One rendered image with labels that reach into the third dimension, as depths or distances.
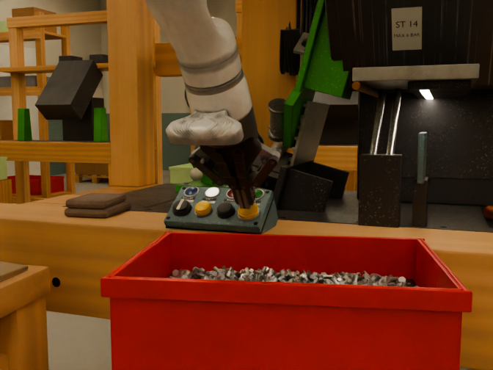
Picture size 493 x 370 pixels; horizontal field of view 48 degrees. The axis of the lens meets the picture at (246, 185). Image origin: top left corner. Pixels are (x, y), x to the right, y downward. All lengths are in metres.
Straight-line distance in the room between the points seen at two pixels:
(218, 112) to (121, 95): 0.93
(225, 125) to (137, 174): 0.94
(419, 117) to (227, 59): 0.57
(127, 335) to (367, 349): 0.21
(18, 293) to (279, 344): 0.41
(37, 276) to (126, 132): 0.79
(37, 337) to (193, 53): 0.47
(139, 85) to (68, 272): 0.74
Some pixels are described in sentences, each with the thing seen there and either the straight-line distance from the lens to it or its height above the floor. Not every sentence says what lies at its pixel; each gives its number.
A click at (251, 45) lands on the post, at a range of 1.41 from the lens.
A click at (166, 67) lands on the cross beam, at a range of 1.60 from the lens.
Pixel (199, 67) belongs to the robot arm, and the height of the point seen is 1.12.
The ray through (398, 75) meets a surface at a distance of 0.78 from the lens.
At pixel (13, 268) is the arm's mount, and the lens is 0.83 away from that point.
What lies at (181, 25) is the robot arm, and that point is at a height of 1.16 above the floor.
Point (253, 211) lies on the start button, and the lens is 0.78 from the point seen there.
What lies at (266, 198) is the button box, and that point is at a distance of 0.81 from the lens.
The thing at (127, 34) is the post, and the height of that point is 1.29.
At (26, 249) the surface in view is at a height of 0.85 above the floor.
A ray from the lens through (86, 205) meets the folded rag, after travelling 0.95.
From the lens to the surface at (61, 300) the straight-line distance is 0.96.
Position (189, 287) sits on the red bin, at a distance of 0.49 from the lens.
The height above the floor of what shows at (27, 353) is 0.74.
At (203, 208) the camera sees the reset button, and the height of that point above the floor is 0.93.
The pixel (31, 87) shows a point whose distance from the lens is 6.44.
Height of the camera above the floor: 1.06
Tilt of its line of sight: 6 degrees down
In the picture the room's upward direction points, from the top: straight up
